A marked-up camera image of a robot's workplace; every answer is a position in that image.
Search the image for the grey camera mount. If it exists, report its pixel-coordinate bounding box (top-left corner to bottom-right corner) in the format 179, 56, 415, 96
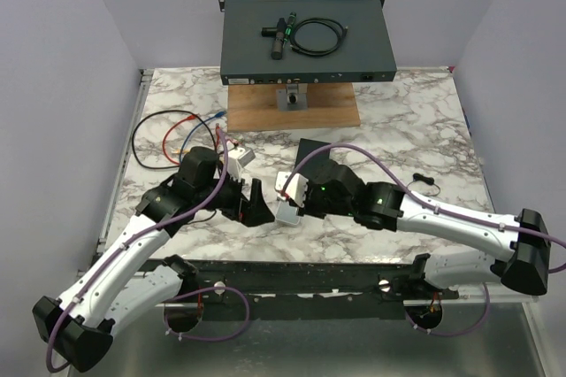
276, 83, 308, 112

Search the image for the wooden board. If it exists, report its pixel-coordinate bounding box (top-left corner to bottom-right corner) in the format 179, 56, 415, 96
227, 82, 361, 133

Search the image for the white grey small switch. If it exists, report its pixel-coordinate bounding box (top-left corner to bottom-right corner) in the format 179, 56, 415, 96
275, 201, 302, 227

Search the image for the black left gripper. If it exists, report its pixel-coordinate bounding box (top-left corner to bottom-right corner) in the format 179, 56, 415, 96
195, 168, 275, 227

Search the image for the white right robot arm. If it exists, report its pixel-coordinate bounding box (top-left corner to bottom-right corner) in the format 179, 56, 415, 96
303, 160, 550, 299

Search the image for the black ethernet cable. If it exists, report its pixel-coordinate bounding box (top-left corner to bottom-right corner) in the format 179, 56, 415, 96
132, 110, 220, 171

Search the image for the blue ethernet cable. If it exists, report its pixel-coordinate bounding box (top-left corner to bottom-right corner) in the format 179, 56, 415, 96
180, 111, 227, 152

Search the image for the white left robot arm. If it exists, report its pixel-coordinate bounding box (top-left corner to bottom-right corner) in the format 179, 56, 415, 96
32, 147, 275, 373

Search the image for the black coiled cable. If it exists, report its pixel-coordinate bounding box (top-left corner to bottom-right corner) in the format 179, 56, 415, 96
290, 17, 350, 58

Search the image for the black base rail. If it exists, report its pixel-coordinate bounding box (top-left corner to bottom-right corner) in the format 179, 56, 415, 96
162, 255, 438, 321

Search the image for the small black power adapter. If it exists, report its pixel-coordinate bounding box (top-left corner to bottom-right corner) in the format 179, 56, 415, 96
410, 173, 441, 196

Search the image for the grey rack unit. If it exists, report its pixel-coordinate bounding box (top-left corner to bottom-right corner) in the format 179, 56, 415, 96
220, 0, 397, 86

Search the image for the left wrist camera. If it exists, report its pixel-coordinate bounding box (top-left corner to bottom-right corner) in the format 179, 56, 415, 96
227, 147, 256, 181

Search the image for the black network switch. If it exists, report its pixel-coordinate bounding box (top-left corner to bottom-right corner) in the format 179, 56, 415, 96
294, 138, 338, 180

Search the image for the red ethernet cable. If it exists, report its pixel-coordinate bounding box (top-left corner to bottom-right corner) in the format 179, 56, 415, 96
162, 114, 225, 164

